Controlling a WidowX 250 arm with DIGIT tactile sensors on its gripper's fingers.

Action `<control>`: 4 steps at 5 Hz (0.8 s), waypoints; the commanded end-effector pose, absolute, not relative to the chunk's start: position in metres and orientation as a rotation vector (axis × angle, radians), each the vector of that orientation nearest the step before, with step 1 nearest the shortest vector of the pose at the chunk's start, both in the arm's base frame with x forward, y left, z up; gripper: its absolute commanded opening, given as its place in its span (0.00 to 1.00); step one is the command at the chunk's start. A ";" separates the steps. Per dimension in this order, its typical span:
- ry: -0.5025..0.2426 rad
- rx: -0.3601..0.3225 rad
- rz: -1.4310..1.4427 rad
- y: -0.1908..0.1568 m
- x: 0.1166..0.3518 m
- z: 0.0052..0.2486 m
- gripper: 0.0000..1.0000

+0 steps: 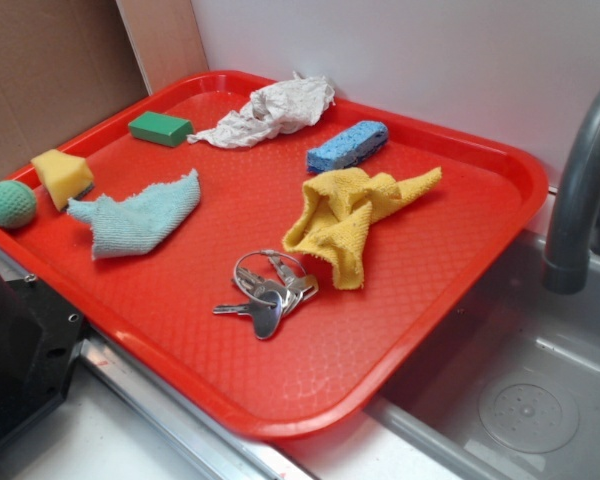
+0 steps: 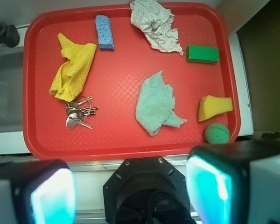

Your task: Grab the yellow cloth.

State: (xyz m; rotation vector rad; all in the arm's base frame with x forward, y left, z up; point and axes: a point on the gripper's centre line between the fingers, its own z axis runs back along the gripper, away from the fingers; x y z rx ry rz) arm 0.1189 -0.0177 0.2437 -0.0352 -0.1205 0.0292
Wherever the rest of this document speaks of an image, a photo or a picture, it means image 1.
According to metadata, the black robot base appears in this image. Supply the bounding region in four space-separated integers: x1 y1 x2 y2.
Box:
0 274 86 449

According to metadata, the yellow cloth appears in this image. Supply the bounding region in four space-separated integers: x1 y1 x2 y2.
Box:
282 167 442 290

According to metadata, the light blue cloth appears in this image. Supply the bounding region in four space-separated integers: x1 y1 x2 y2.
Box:
67 169 201 260

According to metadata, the red plastic tray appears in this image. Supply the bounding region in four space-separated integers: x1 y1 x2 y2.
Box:
0 71 548 440

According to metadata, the silver key bunch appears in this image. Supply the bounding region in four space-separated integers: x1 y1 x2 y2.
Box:
213 249 319 340

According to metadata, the blue sponge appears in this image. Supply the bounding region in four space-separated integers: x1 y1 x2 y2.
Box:
306 120 389 174

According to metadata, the crumpled white paper towel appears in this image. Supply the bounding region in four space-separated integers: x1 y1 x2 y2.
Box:
186 73 335 149

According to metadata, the green rectangular block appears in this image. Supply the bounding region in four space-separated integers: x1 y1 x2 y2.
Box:
128 111 194 148

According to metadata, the yellow sponge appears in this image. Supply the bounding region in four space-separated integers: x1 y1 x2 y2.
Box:
30 149 94 211

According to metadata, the grey toy sink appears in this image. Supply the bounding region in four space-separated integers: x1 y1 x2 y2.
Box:
368 233 600 479

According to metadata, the grey faucet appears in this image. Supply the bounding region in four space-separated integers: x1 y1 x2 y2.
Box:
542 91 600 294

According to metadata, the green dimpled ball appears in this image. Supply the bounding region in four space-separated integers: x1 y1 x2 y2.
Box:
0 180 37 229

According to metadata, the brown cardboard panel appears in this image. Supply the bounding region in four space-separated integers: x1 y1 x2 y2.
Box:
0 1 208 180

